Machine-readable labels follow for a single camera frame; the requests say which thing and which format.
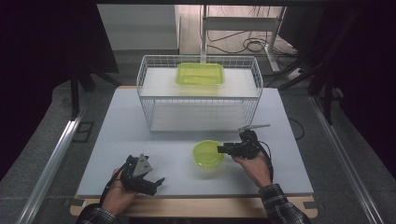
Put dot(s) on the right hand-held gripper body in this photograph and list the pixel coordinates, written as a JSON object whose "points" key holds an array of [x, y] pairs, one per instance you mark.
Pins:
{"points": [[249, 147]]}

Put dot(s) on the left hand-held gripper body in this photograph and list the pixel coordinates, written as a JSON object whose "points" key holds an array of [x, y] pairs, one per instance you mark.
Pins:
{"points": [[140, 168]]}

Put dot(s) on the round green plastic container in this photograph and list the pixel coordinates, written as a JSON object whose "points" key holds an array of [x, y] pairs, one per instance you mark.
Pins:
{"points": [[207, 154]]}

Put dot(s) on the rectangular green plastic container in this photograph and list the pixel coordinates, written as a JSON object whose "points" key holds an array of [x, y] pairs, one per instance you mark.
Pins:
{"points": [[199, 74]]}

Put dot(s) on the person's right hand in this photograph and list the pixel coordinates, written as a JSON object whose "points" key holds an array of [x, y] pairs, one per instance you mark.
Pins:
{"points": [[257, 171]]}

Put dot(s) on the person's left hand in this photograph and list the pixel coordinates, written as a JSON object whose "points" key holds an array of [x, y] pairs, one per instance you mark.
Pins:
{"points": [[116, 196]]}

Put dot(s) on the white foam board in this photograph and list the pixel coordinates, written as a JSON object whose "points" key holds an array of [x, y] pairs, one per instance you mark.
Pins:
{"points": [[124, 124]]}

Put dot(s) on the black tape strip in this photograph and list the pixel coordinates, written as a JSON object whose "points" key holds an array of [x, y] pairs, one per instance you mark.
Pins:
{"points": [[310, 205], [77, 202]]}

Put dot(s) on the white power strip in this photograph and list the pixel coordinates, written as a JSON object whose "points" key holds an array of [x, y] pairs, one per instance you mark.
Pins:
{"points": [[294, 74]]}

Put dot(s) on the black metal stand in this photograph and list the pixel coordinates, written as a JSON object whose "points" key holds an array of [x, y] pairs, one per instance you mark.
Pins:
{"points": [[74, 93], [327, 93]]}

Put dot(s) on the dark curtain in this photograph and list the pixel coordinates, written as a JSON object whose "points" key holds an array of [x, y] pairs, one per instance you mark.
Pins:
{"points": [[37, 62], [373, 77]]}

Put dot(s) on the black floor socket frame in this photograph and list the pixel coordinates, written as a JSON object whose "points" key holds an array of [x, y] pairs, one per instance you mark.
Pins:
{"points": [[83, 132]]}

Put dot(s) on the silver metal rail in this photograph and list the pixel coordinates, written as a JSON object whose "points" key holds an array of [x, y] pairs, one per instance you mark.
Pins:
{"points": [[345, 161], [49, 168]]}

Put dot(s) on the white metal desk frame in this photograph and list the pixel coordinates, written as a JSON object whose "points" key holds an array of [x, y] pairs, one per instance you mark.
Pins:
{"points": [[239, 24]]}

